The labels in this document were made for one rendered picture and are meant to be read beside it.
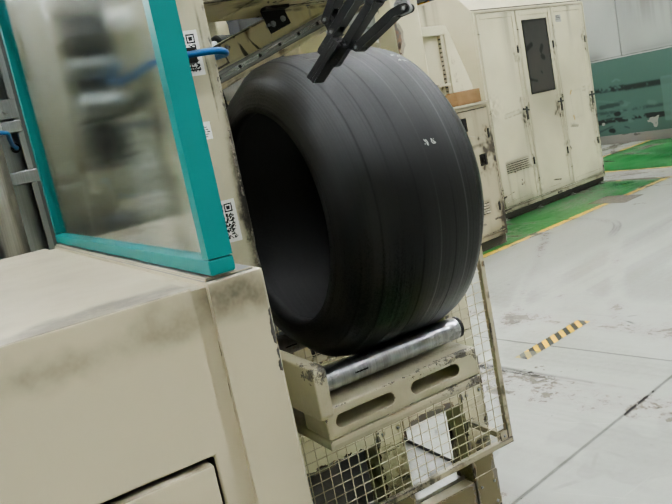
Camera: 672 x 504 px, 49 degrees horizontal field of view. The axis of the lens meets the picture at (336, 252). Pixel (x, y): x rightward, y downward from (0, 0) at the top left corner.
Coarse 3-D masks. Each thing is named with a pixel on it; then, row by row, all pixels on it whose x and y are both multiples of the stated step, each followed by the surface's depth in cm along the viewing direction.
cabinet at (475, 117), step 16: (464, 112) 611; (480, 112) 624; (480, 128) 624; (480, 144) 624; (480, 160) 624; (496, 160) 640; (496, 176) 639; (496, 192) 639; (496, 208) 639; (496, 224) 640; (496, 240) 643
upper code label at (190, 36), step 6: (192, 30) 124; (186, 36) 123; (192, 36) 124; (186, 42) 123; (192, 42) 124; (198, 42) 124; (198, 48) 125; (198, 60) 125; (192, 66) 124; (198, 66) 125; (192, 72) 124; (198, 72) 125; (204, 72) 125
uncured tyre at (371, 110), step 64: (384, 64) 134; (256, 128) 163; (320, 128) 123; (384, 128) 123; (448, 128) 129; (256, 192) 171; (320, 192) 124; (384, 192) 120; (448, 192) 127; (320, 256) 176; (384, 256) 122; (448, 256) 130; (320, 320) 137; (384, 320) 130
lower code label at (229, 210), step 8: (224, 200) 128; (232, 200) 129; (224, 208) 128; (232, 208) 129; (224, 216) 129; (232, 216) 129; (232, 224) 129; (232, 232) 129; (240, 232) 130; (232, 240) 130
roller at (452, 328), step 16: (448, 320) 148; (416, 336) 143; (432, 336) 144; (448, 336) 146; (368, 352) 138; (384, 352) 139; (400, 352) 140; (416, 352) 143; (336, 368) 134; (352, 368) 135; (368, 368) 137; (384, 368) 140; (336, 384) 133
